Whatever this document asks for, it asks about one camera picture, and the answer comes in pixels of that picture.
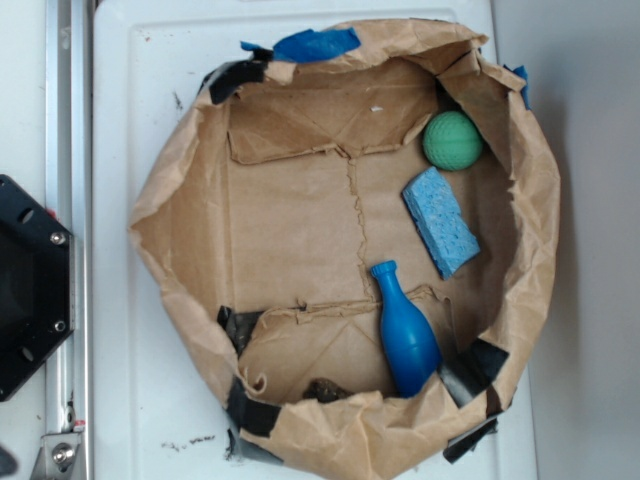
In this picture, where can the aluminium extrusion rail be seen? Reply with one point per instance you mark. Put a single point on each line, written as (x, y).
(67, 448)

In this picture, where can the blue plastic bottle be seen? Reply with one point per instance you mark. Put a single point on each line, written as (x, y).
(409, 343)

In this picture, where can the brown paper bag tray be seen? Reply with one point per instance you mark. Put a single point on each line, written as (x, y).
(278, 192)

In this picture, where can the white plastic board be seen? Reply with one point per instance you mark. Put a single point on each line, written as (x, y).
(153, 415)

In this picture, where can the green textured ball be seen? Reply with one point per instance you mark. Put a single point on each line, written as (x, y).
(451, 141)

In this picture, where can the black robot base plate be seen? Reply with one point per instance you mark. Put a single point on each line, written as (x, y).
(35, 286)

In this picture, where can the small brown lump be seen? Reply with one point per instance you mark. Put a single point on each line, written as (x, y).
(325, 391)

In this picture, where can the light blue sponge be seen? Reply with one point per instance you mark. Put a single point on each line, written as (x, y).
(438, 218)

